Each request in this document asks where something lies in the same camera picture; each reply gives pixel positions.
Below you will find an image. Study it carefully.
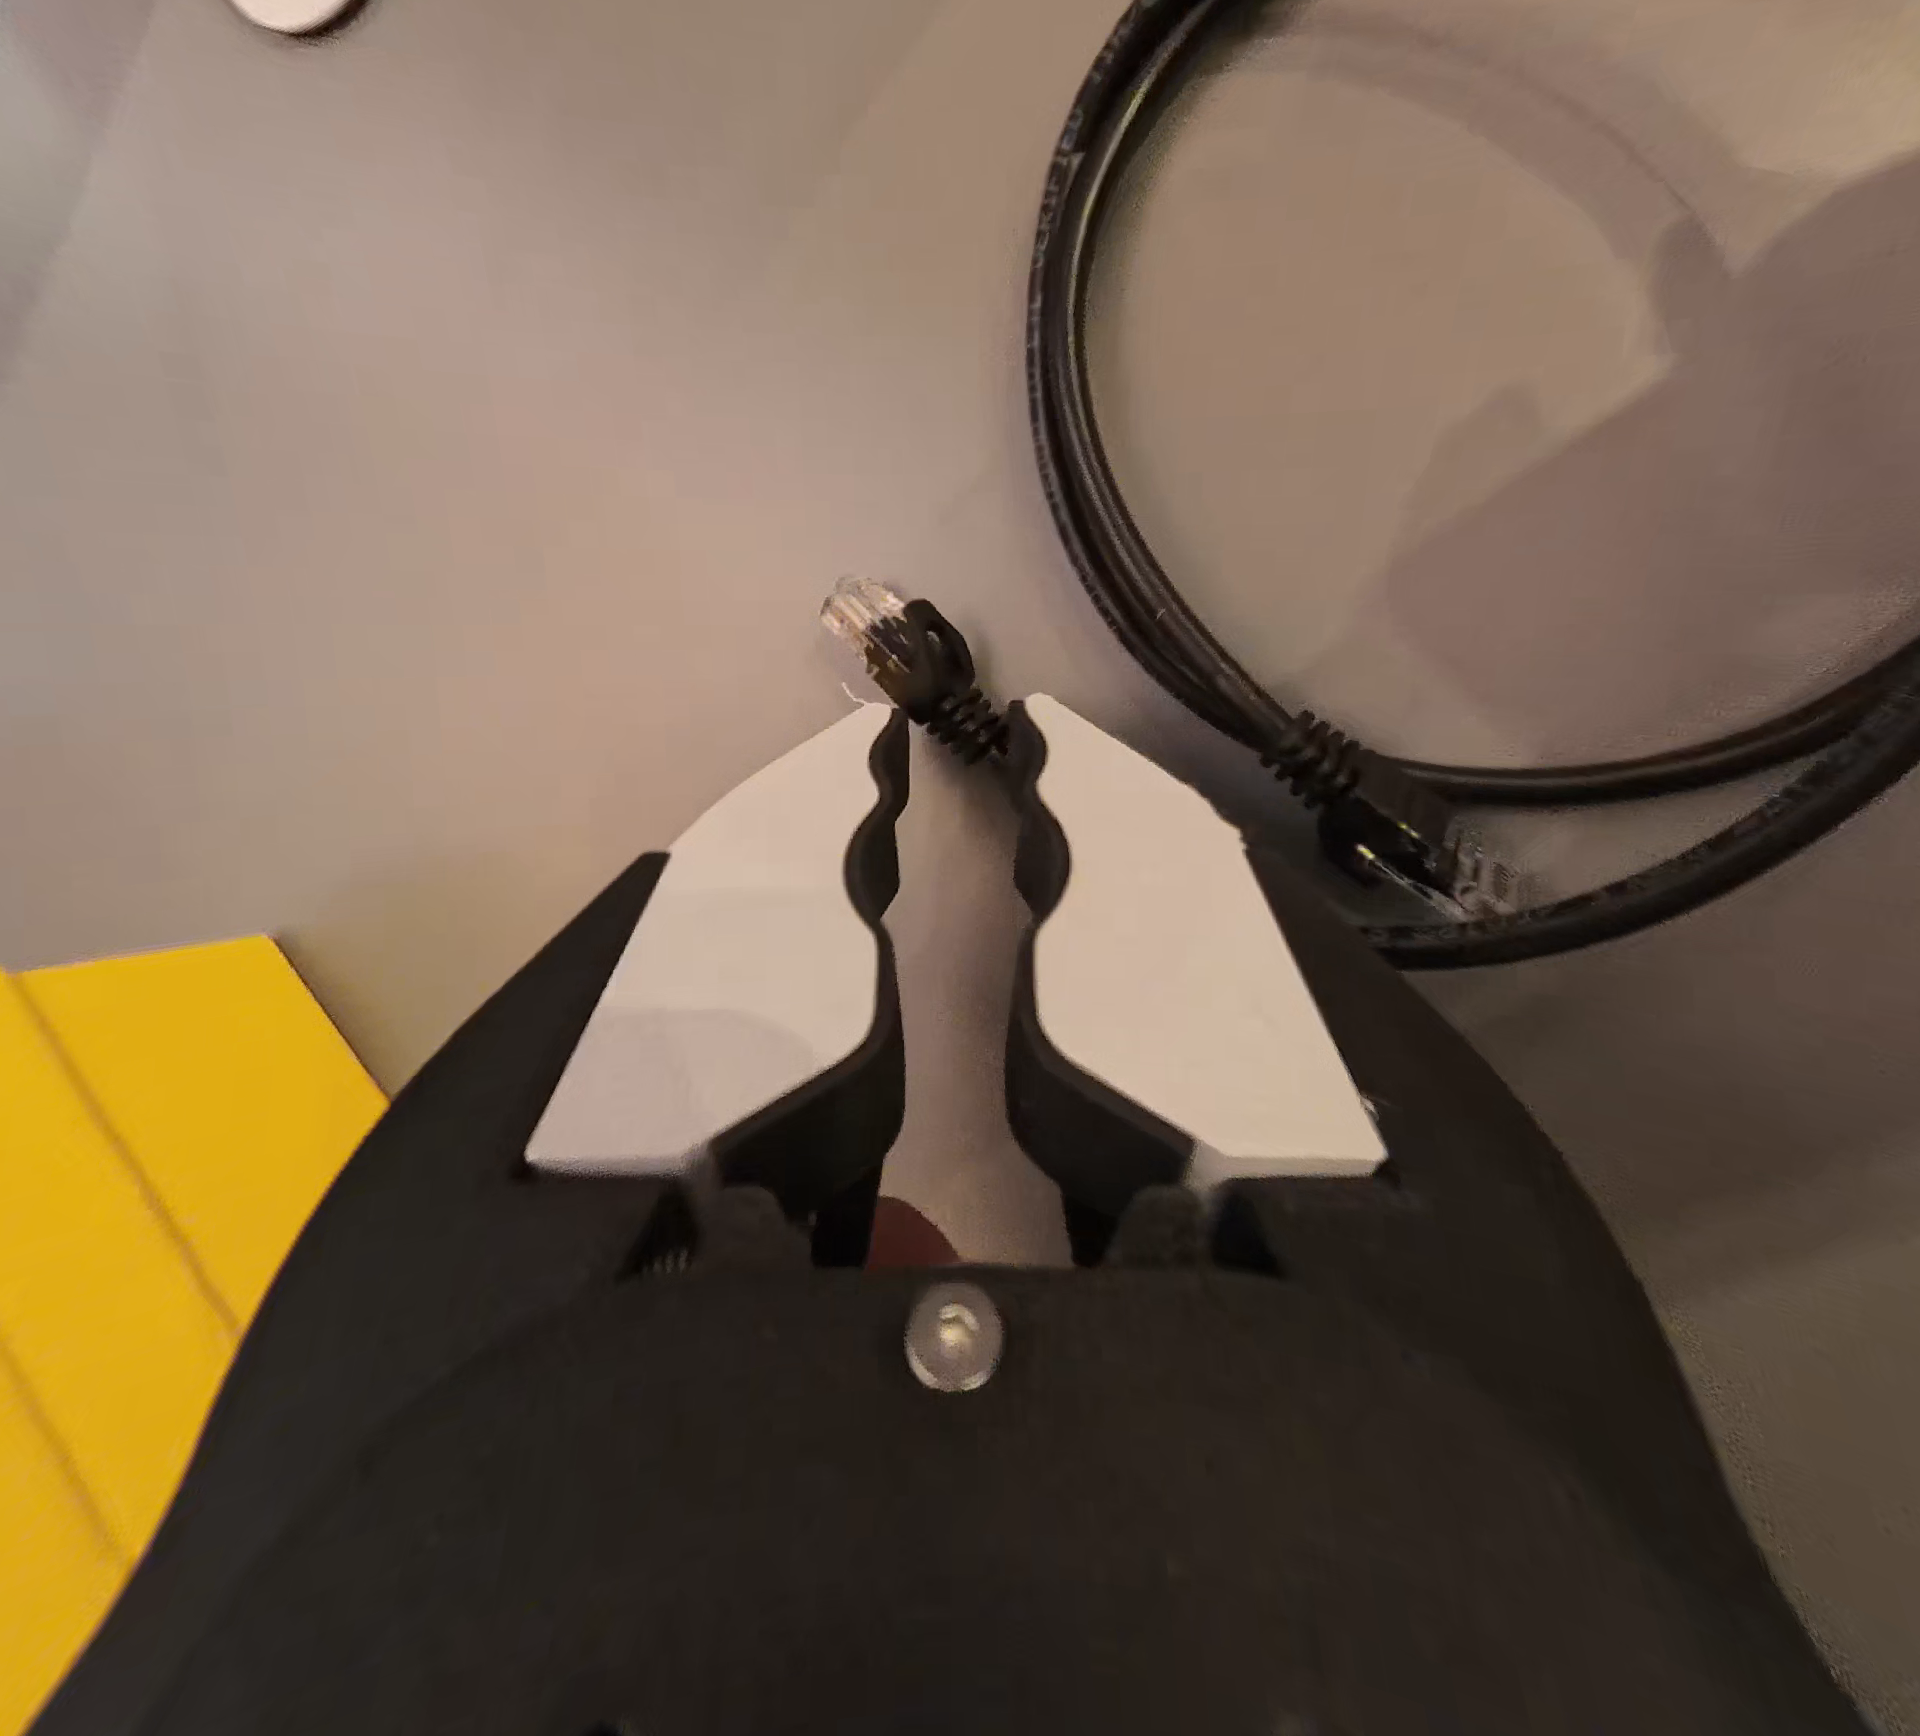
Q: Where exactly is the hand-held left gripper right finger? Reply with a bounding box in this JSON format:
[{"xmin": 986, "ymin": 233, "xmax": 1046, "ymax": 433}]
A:
[{"xmin": 1004, "ymin": 693, "xmax": 1390, "ymax": 1232}]

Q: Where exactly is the black ethernet cable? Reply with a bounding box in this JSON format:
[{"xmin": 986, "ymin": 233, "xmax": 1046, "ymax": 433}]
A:
[{"xmin": 821, "ymin": 0, "xmax": 1920, "ymax": 974}]

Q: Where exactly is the yellow plastic bin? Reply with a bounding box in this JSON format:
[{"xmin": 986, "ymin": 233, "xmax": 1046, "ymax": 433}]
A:
[{"xmin": 0, "ymin": 931, "xmax": 392, "ymax": 1736}]

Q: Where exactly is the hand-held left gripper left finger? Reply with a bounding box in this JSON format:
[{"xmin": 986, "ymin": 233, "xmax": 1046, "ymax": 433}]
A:
[{"xmin": 522, "ymin": 703, "xmax": 913, "ymax": 1224}]

